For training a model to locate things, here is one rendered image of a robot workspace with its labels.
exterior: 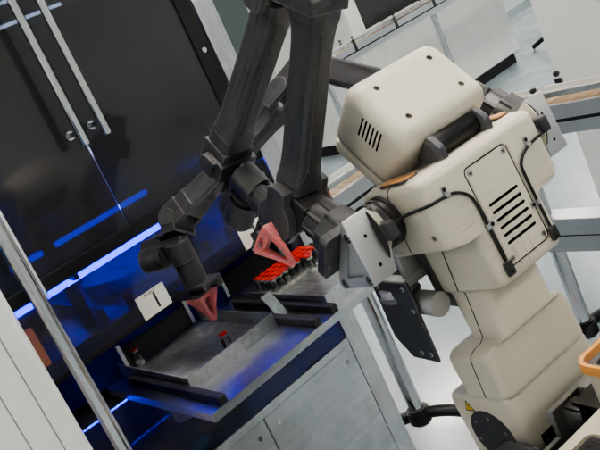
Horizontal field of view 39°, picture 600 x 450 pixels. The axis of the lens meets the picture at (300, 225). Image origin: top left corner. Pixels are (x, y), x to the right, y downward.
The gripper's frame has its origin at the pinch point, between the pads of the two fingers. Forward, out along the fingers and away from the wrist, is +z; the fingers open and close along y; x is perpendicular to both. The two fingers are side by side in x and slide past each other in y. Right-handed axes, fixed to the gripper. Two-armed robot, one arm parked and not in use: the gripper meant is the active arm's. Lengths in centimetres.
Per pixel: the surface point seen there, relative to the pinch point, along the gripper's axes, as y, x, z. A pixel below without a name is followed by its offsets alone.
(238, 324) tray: 6.1, -11.9, 8.9
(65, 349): -19, 49, -22
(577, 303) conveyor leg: -30, -122, 74
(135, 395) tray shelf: 18.1, 15.8, 9.4
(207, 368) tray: -3.0, 10.9, 6.7
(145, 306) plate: 20.7, -0.7, -4.9
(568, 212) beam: -37, -122, 41
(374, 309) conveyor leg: 15, -77, 43
